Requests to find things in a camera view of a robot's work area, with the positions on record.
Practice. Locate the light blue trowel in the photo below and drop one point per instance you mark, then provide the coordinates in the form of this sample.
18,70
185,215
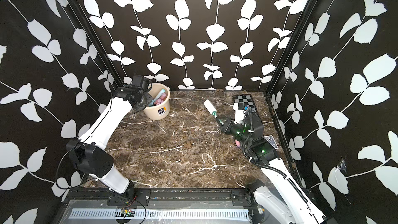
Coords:
161,92

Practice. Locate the white perforated cable tray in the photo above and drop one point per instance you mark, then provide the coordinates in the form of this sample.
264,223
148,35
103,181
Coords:
140,214

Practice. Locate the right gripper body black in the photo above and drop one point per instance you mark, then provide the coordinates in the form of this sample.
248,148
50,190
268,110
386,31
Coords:
238,133

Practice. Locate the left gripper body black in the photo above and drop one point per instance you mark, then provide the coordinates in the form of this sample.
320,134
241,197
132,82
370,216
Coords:
147,99

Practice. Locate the cream plastic bucket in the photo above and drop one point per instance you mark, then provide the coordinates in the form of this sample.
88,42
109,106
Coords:
158,112

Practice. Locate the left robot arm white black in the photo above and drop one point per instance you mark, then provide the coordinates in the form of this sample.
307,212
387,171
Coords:
88,154

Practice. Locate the green white scrub brush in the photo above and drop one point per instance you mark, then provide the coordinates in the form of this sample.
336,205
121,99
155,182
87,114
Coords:
212,110

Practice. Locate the black front rail base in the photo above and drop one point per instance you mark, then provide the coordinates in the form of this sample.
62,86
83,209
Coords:
238,196

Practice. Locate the purple square trowel front row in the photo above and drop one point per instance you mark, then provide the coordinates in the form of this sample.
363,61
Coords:
160,99

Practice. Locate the playing card deck box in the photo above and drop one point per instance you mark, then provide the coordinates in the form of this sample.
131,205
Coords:
270,139

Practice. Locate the black white checkerboard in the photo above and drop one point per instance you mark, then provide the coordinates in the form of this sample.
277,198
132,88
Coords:
244,102

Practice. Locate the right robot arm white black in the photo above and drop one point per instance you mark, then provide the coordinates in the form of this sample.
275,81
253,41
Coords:
292,206

